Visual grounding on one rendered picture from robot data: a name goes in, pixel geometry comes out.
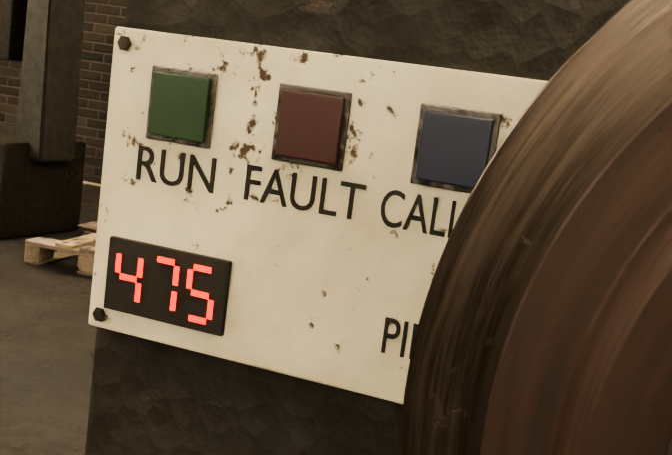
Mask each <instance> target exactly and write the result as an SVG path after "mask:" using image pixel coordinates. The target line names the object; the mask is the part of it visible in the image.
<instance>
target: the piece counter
mask: <svg viewBox="0 0 672 455"><path fill-rule="evenodd" d="M121 260H122V254H119V253H117V254H116V264H115V272H118V273H120V270H121ZM157 262H159V263H164V264H168V265H173V266H174V265H175V260H174V259H170V258H165V257H161V256H158V257H157ZM143 264H144V259H142V258H138V267H137V277H140V278H142V274H143ZM179 270H180V267H178V266H174V272H173V282H172V285H175V286H178V280H179ZM194 270H196V271H200V272H205V273H209V274H211V271H212V268H211V267H206V266H202V265H197V264H194V269H193V270H192V269H188V272H187V281H186V288H188V289H192V280H193V271H194ZM137 277H136V276H131V275H127V274H123V273H120V277H119V279H122V280H126V281H131V282H135V283H136V280H137ZM140 294H141V284H140V283H136V287H135V297H134V302H138V303H140ZM191 296H195V297H200V298H204V299H209V293H206V292H201V291H197V290H191ZM176 299H177V292H174V291H172V292H171V301H170V310H171V311H175V309H176ZM213 305H214V301H213V300H208V306H207V315H206V319H209V320H212V314H213ZM206 319H205V318H201V317H197V316H193V315H188V321H191V322H196V323H200V324H204V325H206Z"/></svg>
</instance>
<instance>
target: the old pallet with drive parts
mask: <svg viewBox="0 0 672 455"><path fill-rule="evenodd" d="M97 223H98V221H92V222H87V223H83V224H79V225H77V226H80V227H83V230H84V231H85V232H84V233H83V235H82V236H80V237H75V238H72V239H68V240H64V241H60V240H55V239H50V238H45V237H35V238H31V239H26V241H25V255H24V263H28V264H33V265H42V264H46V263H49V262H54V261H57V260H61V259H66V258H70V257H74V256H77V255H79V256H78V264H77V266H78V268H79V270H78V271H77V274H79V275H83V276H87V277H91V278H93V267H94V256H95V245H96V234H97ZM55 251H56V252H55Z"/></svg>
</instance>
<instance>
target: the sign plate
mask: <svg viewBox="0 0 672 455"><path fill-rule="evenodd" d="M155 71H161V72H168V73H175V74H182V75H189V76H196V77H203V78H210V79H211V80H212V82H211V91H210V101H209V110H208V120H207V129H206V138H205V142H203V143H201V142H195V141H189V140H183V139H177V138H171V137H165V136H160V135H154V134H149V133H148V129H149V119H150V108H151V98H152V88H153V78H154V72H155ZM547 82H548V81H543V80H535V79H528V78H520V77H512V76H504V75H496V74H488V73H480V72H472V71H465V70H457V69H449V68H441V67H433V66H425V65H417V64H409V63H402V62H394V61H386V60H378V59H370V58H362V57H354V56H346V55H339V54H331V53H323V52H315V51H307V50H299V49H291V48H283V47H276V46H268V45H260V44H252V43H244V42H236V41H228V40H220V39H213V38H205V37H197V36H189V35H181V34H173V33H165V32H157V31H150V30H142V29H134V28H126V27H116V29H115V36H114V47H113V58H112V69H111V80H110V91H109V102H108V113H107V124H106V135H105V146H104V157H103V168H102V179H101V190H100V201H99V212H98V223H97V234H96V245H95V256H94V267H93V278H92V289H91V300H90V311H89V324H90V325H93V326H97V327H101V328H105V329H109V330H112V331H116V332H120V333H124V334H128V335H132V336H136V337H140V338H144V339H148V340H152V341H156V342H160V343H164V344H168V345H172V346H176V347H179V348H183V349H187V350H191V351H195V352H199V353H203V354H207V355H211V356H215V357H219V358H223V359H227V360H231V361H235V362H239V363H242V364H246V365H250V366H254V367H258V368H262V369H266V370H270V371H274V372H278V373H282V374H286V375H290V376H294V377H298V378H302V379H306V380H309V381H313V382H317V383H321V384H325V385H329V386H333V387H337V388H341V389H345V390H349V391H353V392H357V393H361V394H365V395H369V396H373V397H376V398H380V399H384V400H388V401H392V402H396V403H400V404H403V401H404V393H405V386H406V380H407V374H408V368H409V363H410V358H411V353H412V349H413V344H414V340H415V336H416V332H417V328H418V324H419V320H420V317H421V313H422V310H423V307H424V303H425V300H426V297H427V294H428V291H429V288H430V285H431V282H432V279H433V276H434V274H435V271H436V268H437V266H438V263H439V260H440V258H441V255H442V253H443V251H444V248H445V246H446V244H447V241H448V239H449V237H450V234H451V232H452V230H453V228H454V226H455V224H456V222H457V219H458V217H459V215H460V213H461V211H462V209H463V207H464V205H465V203H466V202H467V200H468V198H469V196H470V194H471V192H472V190H473V188H467V187H461V186H455V185H449V184H443V183H437V182H431V181H425V180H419V179H416V178H415V174H416V167H417V160H418V153H419V146H420V138H421V131H422V124H423V117H424V111H425V110H434V111H441V112H448V113H455V114H462V115H469V116H476V117H483V118H490V119H493V120H494V126H493V132H492V139H491V145H490V152H489V158H488V163H489V161H490V160H491V158H492V157H493V155H494V153H495V152H496V150H497V149H498V147H499V146H500V144H501V143H502V141H503V140H504V138H505V137H506V135H507V134H508V133H509V131H510V130H511V128H512V127H513V125H514V124H515V123H516V121H517V120H518V119H519V117H520V116H521V115H522V113H523V112H524V111H525V109H526V108H527V107H528V105H529V104H530V103H531V102H532V100H533V99H534V98H535V97H536V95H537V94H538V93H539V92H540V90H541V89H542V88H543V87H544V85H545V84H546V83H547ZM284 89H287V90H294V91H301V92H308V93H315V94H322V95H329V96H336V97H343V98H345V106H344V114H343V122H342V130H341V138H340V145H339V153H338V161H337V164H336V165H331V164H325V163H319V162H313V161H307V160H301V159H295V158H289V157H284V156H278V155H275V148H276V139H277V131H278V122H279V114H280V105H281V97H282V90H284ZM117 253H119V254H122V260H121V270H120V273H123V274H127V275H131V276H136V277H137V267H138V258H142V259H144V264H143V274H142V278H140V277H137V280H136V283H140V284H141V294H140V303H138V302H134V297H135V287H136V283H135V282H131V281H126V280H122V279H119V277H120V273H118V272H115V264H116V254H117ZM158 256H161V257H165V258H170V259H174V260H175V265H174V266H178V267H180V270H179V280H178V286H175V285H172V282H173V272H174V266H173V265H168V264H164V263H159V262H157V257H158ZM194 264H197V265H202V266H206V267H211V268H212V271H211V274H209V273H205V272H200V271H196V270H194V271H193V280H192V289H188V288H186V281H187V272H188V269H192V270H193V269H194ZM191 290H197V291H201V292H206V293H209V299H204V298H200V297H195V296H191ZM172 291H174V292H177V299H176V309H175V311H171V310H170V301H171V292H172ZM208 300H213V301H214V305H213V314H212V320H209V319H206V315H207V306H208ZM188 315H193V316H197V317H201V318H205V319H206V325H204V324H200V323H196V322H191V321H188Z"/></svg>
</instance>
